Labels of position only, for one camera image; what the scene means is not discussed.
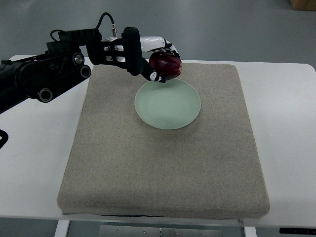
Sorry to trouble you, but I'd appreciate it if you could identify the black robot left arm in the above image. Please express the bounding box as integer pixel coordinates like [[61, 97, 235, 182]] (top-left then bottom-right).
[[0, 12, 117, 113]]

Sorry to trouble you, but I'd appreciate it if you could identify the dark red apple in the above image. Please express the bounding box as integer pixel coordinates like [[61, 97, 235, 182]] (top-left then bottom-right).
[[149, 52, 182, 80]]

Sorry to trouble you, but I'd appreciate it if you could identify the light green plate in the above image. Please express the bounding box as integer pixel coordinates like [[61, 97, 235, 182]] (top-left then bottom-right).
[[134, 79, 201, 130]]

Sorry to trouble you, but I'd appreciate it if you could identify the white left table leg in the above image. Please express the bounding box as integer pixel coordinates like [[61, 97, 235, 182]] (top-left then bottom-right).
[[54, 220, 70, 237]]

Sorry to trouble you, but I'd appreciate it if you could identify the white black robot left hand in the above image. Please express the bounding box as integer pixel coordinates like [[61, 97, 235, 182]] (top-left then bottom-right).
[[101, 24, 181, 83]]

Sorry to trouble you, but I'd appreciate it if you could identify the grey metal table crossbar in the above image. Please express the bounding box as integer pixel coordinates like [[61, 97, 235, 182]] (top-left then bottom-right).
[[98, 225, 223, 237]]

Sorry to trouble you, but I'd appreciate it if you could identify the white right table leg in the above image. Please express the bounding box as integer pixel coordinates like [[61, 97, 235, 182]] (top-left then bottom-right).
[[244, 227, 257, 237]]

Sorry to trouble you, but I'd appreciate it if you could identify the beige fabric cushion mat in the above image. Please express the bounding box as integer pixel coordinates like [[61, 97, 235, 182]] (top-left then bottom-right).
[[57, 63, 270, 219]]

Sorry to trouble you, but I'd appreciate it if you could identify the black table control panel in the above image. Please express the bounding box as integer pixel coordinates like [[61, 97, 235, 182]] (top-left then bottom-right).
[[279, 228, 316, 235]]

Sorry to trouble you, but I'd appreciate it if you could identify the cardboard box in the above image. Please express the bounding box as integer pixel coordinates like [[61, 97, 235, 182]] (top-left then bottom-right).
[[290, 0, 316, 11]]

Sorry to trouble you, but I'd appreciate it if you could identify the white table leg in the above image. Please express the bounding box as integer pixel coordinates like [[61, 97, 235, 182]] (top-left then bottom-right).
[[54, 220, 70, 237], [244, 227, 257, 237]]

